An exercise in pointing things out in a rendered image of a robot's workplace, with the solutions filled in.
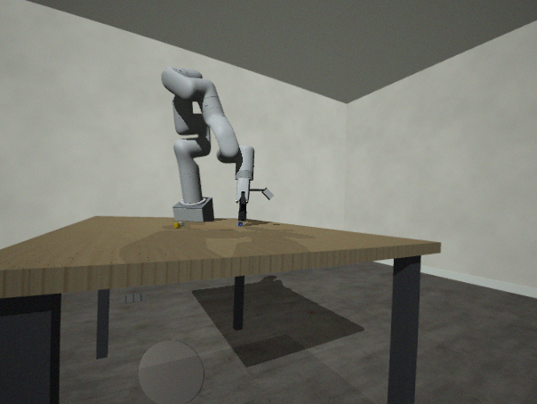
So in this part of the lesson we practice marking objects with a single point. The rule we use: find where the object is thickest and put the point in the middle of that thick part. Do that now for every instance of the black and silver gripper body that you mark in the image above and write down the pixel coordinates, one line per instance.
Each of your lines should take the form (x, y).
(243, 184)

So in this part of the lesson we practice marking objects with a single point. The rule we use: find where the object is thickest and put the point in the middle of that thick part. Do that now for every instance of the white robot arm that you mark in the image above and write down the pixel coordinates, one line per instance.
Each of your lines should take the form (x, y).
(202, 91)

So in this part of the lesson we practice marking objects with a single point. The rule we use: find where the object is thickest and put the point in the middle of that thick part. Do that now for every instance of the brown square mat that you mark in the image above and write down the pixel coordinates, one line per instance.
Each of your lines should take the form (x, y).
(210, 227)

